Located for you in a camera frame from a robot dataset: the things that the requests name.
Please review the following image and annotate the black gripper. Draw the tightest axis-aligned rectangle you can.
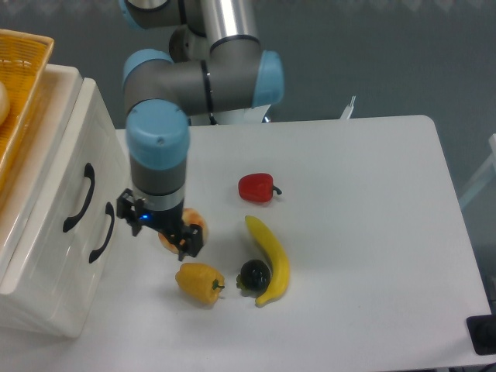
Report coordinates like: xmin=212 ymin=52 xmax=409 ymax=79
xmin=116 ymin=188 xmax=204 ymax=261

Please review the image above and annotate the white drawer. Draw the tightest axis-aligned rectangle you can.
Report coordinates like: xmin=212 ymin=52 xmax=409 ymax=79
xmin=1 ymin=78 xmax=129 ymax=298

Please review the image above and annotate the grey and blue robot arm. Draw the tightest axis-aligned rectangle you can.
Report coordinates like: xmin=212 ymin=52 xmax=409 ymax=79
xmin=117 ymin=1 xmax=284 ymax=257

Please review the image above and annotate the white drawer cabinet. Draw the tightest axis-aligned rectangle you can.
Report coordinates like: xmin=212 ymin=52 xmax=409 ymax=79
xmin=1 ymin=64 xmax=129 ymax=337

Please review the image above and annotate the yellow bell pepper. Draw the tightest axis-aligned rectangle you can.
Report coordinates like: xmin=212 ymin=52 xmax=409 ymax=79
xmin=175 ymin=263 xmax=225 ymax=305

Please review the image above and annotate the dark purple mangosteen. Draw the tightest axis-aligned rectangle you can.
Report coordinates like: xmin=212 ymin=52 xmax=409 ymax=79
xmin=236 ymin=259 xmax=272 ymax=295

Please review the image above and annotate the red bell pepper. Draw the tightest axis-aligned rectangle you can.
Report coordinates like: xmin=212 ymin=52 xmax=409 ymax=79
xmin=238 ymin=173 xmax=282 ymax=204

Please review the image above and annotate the yellow banana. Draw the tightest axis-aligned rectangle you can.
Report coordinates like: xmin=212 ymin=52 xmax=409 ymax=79
xmin=245 ymin=215 xmax=291 ymax=308

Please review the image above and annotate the yellow wicker basket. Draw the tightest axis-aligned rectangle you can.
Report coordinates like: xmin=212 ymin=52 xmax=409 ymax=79
xmin=1 ymin=29 xmax=54 ymax=184

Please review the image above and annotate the black device at edge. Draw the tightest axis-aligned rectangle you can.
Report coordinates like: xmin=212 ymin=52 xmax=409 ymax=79
xmin=466 ymin=315 xmax=495 ymax=356

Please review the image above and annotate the glazed bagel ring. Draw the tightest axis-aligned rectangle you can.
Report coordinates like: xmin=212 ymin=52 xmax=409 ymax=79
xmin=157 ymin=208 xmax=211 ymax=253

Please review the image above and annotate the black lower drawer handle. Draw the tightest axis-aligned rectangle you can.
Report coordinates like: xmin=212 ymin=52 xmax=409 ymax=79
xmin=88 ymin=201 xmax=115 ymax=264

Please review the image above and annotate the black drawer handle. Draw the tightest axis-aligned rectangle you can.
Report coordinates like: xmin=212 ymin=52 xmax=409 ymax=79
xmin=63 ymin=163 xmax=96 ymax=233
xmin=88 ymin=201 xmax=115 ymax=264

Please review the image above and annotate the black top drawer handle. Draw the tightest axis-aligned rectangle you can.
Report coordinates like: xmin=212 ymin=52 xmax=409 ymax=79
xmin=63 ymin=163 xmax=96 ymax=233

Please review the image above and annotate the white bracket behind table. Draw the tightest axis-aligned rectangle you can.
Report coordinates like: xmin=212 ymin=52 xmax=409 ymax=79
xmin=339 ymin=95 xmax=357 ymax=120

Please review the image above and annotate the white frame at right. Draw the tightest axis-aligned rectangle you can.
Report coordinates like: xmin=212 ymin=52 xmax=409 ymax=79
xmin=458 ymin=134 xmax=495 ymax=210

